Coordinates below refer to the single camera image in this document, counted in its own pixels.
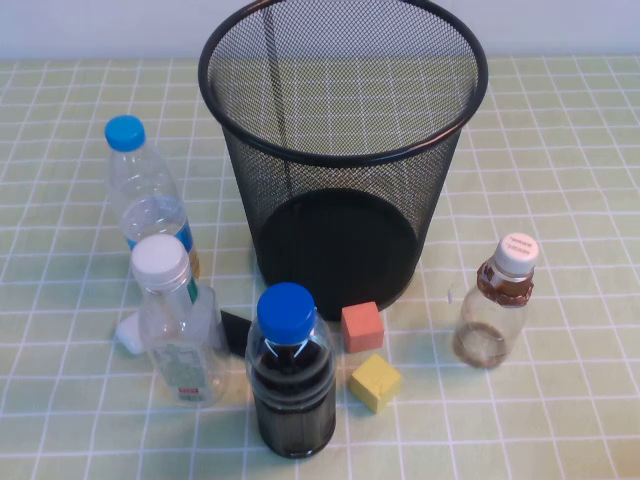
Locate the blue-capped bottle, dark liquid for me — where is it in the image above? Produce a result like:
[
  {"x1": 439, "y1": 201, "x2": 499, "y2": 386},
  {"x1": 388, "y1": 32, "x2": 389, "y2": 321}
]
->
[{"x1": 244, "y1": 282, "x2": 338, "y2": 459}]

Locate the flat black remote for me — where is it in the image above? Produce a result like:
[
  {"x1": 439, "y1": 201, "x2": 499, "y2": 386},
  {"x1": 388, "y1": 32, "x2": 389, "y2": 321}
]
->
[{"x1": 219, "y1": 309, "x2": 252, "y2": 359}]

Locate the yellow cube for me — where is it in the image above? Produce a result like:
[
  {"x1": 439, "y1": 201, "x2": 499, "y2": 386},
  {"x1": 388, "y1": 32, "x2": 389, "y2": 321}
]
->
[{"x1": 348, "y1": 353, "x2": 404, "y2": 414}]

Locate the orange cube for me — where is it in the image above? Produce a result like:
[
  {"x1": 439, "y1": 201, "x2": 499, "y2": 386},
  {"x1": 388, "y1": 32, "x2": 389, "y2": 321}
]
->
[{"x1": 341, "y1": 301, "x2": 385, "y2": 355}]

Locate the green checked tablecloth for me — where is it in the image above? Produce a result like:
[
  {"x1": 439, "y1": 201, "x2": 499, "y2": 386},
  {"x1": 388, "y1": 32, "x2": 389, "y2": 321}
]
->
[{"x1": 0, "y1": 53, "x2": 640, "y2": 480}]

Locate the light-blue-capped bottle, yellow liquid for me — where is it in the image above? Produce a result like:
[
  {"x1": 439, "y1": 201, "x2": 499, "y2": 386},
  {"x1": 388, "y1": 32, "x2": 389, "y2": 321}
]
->
[{"x1": 103, "y1": 114, "x2": 201, "y2": 281}]

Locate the black mesh wastebasket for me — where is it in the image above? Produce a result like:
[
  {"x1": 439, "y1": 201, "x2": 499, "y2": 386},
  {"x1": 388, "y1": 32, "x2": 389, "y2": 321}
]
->
[{"x1": 197, "y1": 0, "x2": 490, "y2": 322}]

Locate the clear bottle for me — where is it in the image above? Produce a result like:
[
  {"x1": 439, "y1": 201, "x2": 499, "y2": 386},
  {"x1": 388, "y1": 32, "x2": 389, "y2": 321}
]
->
[{"x1": 130, "y1": 234, "x2": 229, "y2": 409}]

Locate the white earbuds case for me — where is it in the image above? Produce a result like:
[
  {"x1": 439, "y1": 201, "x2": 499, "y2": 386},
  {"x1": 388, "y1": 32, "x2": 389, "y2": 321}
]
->
[{"x1": 115, "y1": 312, "x2": 147, "y2": 357}]

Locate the brown-labelled bottle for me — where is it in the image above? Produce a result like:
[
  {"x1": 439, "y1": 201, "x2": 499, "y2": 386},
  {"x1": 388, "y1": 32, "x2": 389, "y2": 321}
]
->
[{"x1": 452, "y1": 232, "x2": 541, "y2": 370}]

